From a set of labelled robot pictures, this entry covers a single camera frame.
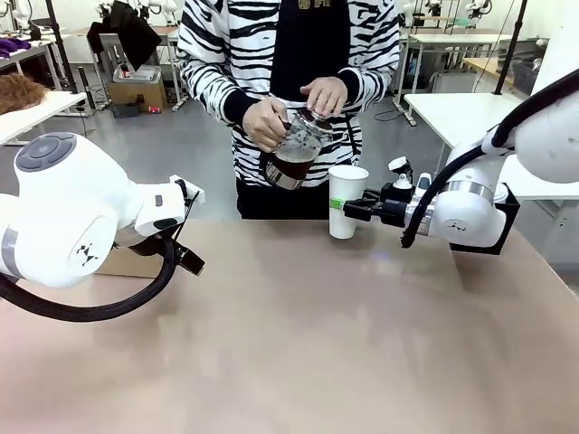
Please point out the person's right forearm striped sleeve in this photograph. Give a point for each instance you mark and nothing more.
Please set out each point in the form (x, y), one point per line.
(212, 90)

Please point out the white side table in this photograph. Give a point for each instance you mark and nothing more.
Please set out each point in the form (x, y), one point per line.
(40, 113)

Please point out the zebra striped hoodie torso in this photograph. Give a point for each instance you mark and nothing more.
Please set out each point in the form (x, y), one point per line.
(244, 36)

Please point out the purple cloth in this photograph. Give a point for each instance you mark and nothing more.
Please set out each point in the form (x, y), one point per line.
(13, 47)

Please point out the black light stand pole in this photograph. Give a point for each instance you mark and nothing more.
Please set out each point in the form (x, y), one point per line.
(513, 40)

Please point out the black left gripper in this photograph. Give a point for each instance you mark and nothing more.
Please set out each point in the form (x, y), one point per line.
(145, 242)

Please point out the white workbench table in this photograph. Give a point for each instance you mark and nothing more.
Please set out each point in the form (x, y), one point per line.
(452, 113)

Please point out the long white background table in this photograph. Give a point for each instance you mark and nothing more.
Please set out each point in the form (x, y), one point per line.
(457, 40)

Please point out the brown furry wig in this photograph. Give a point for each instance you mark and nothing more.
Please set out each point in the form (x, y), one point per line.
(20, 92)

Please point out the black hanging cloth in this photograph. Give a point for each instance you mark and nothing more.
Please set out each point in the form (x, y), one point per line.
(129, 31)

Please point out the glass coffee pitcher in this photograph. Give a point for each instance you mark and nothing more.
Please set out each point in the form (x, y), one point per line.
(294, 167)

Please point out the black tripod pole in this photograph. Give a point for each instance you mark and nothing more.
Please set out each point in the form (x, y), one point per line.
(58, 40)

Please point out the black apron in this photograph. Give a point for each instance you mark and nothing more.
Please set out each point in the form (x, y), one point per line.
(307, 45)

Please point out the person's left forearm striped sleeve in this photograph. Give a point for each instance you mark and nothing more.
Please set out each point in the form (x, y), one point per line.
(371, 83)

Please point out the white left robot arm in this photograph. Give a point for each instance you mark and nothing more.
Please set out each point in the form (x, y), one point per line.
(68, 203)

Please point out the black lid holder box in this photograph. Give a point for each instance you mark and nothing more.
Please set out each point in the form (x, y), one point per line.
(509, 226)

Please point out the brown cardboard box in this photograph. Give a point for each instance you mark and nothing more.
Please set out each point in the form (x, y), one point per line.
(140, 92)

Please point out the light wooden table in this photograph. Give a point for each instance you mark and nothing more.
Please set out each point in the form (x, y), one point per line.
(486, 68)

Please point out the stack of white cup lids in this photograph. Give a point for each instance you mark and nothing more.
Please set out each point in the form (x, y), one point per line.
(501, 193)

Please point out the metal frame background table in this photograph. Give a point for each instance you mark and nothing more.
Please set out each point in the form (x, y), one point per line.
(169, 54)

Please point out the person's left hand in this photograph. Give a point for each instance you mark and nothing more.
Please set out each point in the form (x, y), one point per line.
(328, 95)

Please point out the person's right hand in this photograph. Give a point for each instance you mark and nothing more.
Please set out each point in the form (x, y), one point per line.
(264, 124)

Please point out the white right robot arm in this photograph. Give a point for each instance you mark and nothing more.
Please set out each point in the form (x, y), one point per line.
(470, 217)

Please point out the small red item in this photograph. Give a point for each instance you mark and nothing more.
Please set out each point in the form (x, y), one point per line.
(155, 110)

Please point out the brown cardboard cup carrier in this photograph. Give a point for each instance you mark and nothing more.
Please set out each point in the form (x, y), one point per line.
(126, 267)

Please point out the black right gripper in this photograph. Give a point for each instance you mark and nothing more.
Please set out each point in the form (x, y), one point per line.
(394, 205)

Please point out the tall white paper cup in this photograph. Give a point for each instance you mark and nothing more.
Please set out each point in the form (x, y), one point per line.
(347, 183)

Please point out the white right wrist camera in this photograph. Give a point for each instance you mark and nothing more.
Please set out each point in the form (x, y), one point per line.
(399, 165)

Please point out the grey flat box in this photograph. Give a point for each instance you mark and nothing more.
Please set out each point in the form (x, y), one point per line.
(138, 73)

